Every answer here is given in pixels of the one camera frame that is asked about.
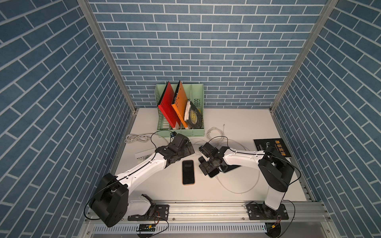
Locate black phone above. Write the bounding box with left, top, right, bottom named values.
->
left=208, top=168, right=220, bottom=178

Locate green file organizer rack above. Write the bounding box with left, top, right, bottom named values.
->
left=155, top=81, right=204, bottom=137

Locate phone with orange case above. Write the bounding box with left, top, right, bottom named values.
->
left=182, top=160, right=195, bottom=185

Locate small green circuit board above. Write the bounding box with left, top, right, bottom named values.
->
left=137, top=224, right=156, bottom=233

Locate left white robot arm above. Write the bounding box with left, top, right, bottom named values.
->
left=88, top=134, right=194, bottom=227

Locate orange folder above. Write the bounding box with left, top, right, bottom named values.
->
left=172, top=81, right=190, bottom=130

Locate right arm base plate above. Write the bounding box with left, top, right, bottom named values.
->
left=246, top=202, right=289, bottom=221

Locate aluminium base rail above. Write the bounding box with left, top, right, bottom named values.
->
left=79, top=201, right=339, bottom=238

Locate black book gold lettering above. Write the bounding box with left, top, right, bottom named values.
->
left=254, top=138, right=292, bottom=158

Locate black book in rack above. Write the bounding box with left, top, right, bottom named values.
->
left=184, top=100, right=202, bottom=129

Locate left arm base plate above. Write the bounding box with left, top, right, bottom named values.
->
left=128, top=204, right=170, bottom=221

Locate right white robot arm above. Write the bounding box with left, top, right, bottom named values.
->
left=199, top=142, right=295, bottom=212

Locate white power strip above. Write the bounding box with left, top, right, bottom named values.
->
left=135, top=148, right=155, bottom=160

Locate grey power strip cord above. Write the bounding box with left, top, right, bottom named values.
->
left=124, top=133, right=158, bottom=144

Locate red folder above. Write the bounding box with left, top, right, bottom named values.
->
left=157, top=82, right=181, bottom=130

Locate phone with green case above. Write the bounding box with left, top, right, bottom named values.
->
left=220, top=165, right=240, bottom=173

